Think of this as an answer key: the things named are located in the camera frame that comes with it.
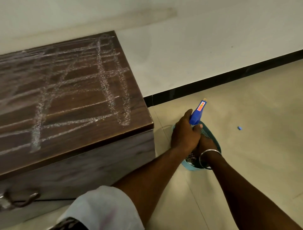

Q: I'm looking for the black skirting board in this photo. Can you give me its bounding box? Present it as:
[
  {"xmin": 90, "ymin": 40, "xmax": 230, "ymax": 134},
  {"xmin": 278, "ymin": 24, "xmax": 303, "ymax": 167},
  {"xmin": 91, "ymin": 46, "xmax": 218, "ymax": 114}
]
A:
[{"xmin": 143, "ymin": 49, "xmax": 303, "ymax": 108}]

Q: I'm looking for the metal chest handle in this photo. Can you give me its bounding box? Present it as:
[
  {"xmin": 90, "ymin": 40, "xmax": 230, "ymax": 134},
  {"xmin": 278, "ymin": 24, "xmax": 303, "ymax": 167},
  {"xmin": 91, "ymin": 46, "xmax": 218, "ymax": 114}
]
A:
[{"xmin": 0, "ymin": 188, "xmax": 41, "ymax": 210}]

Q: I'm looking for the teal plastic basket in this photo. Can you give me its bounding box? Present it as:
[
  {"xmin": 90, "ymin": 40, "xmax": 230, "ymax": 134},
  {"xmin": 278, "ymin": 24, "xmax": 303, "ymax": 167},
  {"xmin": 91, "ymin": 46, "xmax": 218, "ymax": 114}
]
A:
[{"xmin": 171, "ymin": 120, "xmax": 222, "ymax": 172}]

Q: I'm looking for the person's left hand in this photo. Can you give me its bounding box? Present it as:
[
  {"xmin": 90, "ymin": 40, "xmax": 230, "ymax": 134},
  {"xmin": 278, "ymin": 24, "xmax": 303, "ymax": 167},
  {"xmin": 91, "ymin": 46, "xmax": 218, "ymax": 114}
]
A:
[{"xmin": 170, "ymin": 109, "xmax": 203, "ymax": 154}]

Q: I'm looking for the dark wooden chest with chalk marks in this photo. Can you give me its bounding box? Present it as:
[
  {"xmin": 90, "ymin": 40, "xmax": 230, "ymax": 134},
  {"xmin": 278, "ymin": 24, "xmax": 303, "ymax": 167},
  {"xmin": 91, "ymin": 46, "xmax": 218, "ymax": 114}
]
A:
[{"xmin": 0, "ymin": 30, "xmax": 156, "ymax": 230}]

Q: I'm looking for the white sleeve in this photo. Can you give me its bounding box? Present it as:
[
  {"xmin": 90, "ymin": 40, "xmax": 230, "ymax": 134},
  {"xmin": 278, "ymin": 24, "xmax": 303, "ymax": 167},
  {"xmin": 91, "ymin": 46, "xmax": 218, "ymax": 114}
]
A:
[{"xmin": 56, "ymin": 185, "xmax": 145, "ymax": 230}]

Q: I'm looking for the silver bangle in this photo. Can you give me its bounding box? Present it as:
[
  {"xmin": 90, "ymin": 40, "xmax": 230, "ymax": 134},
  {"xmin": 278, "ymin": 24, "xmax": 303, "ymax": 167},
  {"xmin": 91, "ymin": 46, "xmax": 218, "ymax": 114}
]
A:
[{"xmin": 199, "ymin": 149, "xmax": 223, "ymax": 170}]

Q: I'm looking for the blue spray bottle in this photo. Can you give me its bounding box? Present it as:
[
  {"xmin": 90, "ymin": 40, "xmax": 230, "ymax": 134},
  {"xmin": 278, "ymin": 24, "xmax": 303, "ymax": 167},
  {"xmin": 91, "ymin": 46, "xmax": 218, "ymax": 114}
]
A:
[{"xmin": 189, "ymin": 99, "xmax": 209, "ymax": 126}]

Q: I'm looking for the patterned dark garment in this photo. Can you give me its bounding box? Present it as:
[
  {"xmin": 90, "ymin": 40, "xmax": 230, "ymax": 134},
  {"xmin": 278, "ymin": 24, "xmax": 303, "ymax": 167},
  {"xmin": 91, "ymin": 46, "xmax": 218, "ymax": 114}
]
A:
[{"xmin": 48, "ymin": 217, "xmax": 89, "ymax": 230}]

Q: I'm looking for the person's left forearm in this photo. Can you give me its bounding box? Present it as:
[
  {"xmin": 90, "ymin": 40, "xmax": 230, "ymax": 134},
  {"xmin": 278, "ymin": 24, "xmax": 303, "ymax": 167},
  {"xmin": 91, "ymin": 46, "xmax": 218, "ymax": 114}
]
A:
[{"xmin": 111, "ymin": 145, "xmax": 198, "ymax": 227}]

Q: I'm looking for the person's right hand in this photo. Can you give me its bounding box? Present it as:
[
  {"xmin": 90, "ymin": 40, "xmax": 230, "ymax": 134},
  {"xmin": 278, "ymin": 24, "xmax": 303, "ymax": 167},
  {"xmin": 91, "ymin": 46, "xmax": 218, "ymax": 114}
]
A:
[{"xmin": 191, "ymin": 136, "xmax": 222, "ymax": 159}]

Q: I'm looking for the person's right forearm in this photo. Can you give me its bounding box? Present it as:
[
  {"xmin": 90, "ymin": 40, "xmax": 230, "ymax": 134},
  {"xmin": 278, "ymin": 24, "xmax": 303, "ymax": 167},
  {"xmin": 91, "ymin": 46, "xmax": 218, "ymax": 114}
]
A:
[{"xmin": 201, "ymin": 152, "xmax": 303, "ymax": 230}]

